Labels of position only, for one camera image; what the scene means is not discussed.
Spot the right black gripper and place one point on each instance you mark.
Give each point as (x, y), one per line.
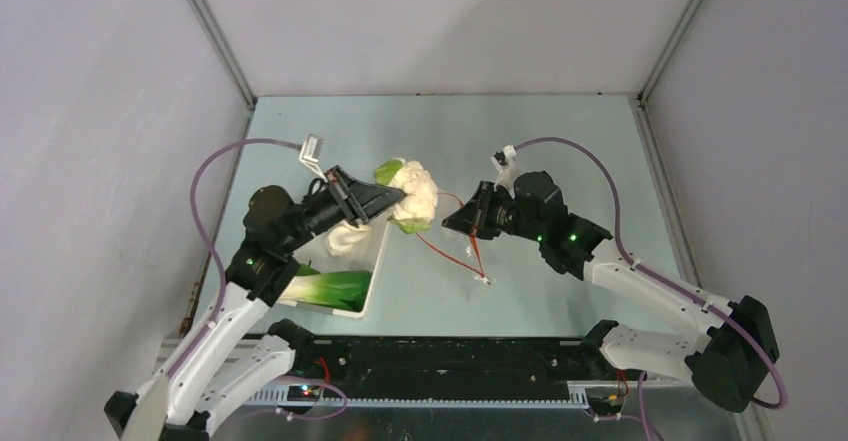
(486, 210)

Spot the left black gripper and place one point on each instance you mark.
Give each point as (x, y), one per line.
(358, 200)

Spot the clear zip top bag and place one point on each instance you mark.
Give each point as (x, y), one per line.
(473, 252)

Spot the white cauliflower with green leaves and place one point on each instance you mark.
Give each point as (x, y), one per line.
(417, 210)

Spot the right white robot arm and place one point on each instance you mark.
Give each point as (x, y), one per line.
(721, 347)

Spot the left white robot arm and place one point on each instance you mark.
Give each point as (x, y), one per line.
(192, 394)

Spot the white perforated plastic basket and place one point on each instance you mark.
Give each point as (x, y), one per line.
(367, 255)

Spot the green bok choy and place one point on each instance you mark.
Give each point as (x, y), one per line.
(342, 290)

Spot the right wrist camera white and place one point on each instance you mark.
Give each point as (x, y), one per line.
(507, 167)

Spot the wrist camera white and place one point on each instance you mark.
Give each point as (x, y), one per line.
(507, 167)
(309, 155)

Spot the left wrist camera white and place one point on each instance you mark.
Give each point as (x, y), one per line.
(309, 155)

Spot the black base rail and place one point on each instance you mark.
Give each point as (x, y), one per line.
(452, 370)

